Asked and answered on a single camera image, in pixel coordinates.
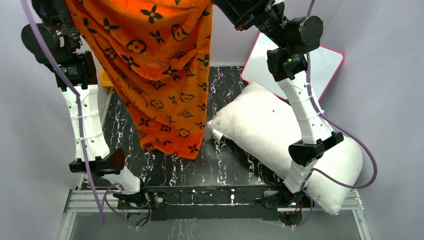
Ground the orange patterned pillowcase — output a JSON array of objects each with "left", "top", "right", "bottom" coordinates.
[{"left": 65, "top": 0, "right": 213, "bottom": 160}]

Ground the white pillow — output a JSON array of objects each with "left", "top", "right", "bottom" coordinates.
[{"left": 207, "top": 81, "right": 364, "bottom": 217}]

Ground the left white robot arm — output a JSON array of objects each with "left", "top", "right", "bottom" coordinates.
[{"left": 21, "top": 0, "right": 150, "bottom": 208}]

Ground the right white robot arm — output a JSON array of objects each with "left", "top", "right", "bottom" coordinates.
[{"left": 214, "top": 0, "right": 344, "bottom": 207}]

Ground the pink framed whiteboard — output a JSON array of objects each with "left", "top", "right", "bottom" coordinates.
[{"left": 240, "top": 31, "right": 345, "bottom": 102}]

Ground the yellow plastic bin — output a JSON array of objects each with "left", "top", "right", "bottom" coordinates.
[{"left": 98, "top": 68, "right": 114, "bottom": 88}]

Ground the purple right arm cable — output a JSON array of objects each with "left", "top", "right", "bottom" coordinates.
[{"left": 296, "top": 0, "right": 379, "bottom": 229}]

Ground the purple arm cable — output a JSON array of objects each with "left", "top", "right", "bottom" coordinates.
[
  {"left": 19, "top": 0, "right": 140, "bottom": 229},
  {"left": 296, "top": 0, "right": 379, "bottom": 229}
]

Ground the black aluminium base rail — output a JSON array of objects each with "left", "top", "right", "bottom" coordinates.
[{"left": 59, "top": 180, "right": 374, "bottom": 240}]

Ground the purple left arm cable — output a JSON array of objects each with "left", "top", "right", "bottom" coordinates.
[{"left": 19, "top": 0, "right": 140, "bottom": 229}]

